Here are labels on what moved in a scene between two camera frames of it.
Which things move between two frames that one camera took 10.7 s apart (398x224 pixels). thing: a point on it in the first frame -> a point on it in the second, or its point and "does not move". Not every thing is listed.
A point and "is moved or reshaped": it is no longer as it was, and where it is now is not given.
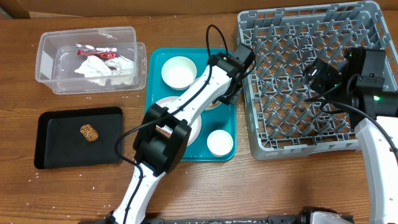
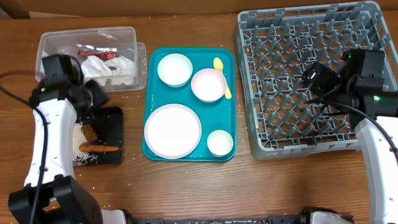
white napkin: x=116 y=71 does not move
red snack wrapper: x=103 y=52 does not move
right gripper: x=324 y=76 does not move
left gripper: x=233 y=98 -> x=100 y=99
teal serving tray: x=170 y=71 does not move
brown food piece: x=89 y=132 does not move
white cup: x=220 y=142 does not move
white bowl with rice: x=213 y=105 is moved or reshaped
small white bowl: x=178 y=72 is moved or reshaped
